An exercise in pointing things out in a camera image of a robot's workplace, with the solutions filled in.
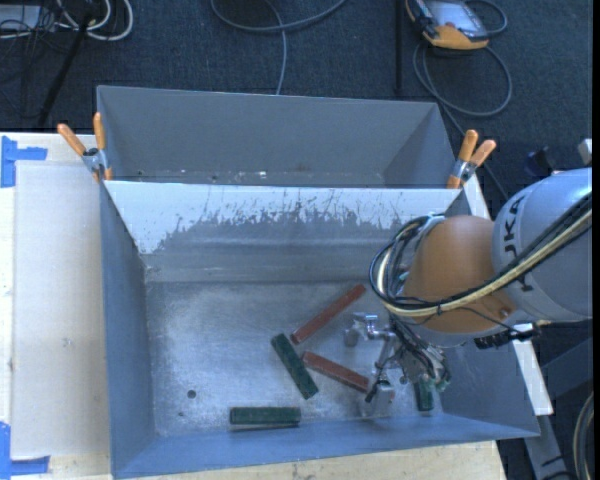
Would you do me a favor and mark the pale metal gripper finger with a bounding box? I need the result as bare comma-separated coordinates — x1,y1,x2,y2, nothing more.
343,312,383,348
362,375,397,419

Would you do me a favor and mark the red-brown flat block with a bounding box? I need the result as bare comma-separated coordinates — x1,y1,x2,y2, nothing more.
289,283,368,346
301,350,371,394

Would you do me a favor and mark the dark green flat block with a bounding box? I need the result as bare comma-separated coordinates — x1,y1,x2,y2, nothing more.
270,332,320,401
228,405,303,427

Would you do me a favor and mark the grey metal bin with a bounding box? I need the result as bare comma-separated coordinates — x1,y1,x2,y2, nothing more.
95,84,543,480

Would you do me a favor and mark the black cylinder on white bracket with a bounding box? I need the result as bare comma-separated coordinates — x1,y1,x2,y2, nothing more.
473,319,552,351

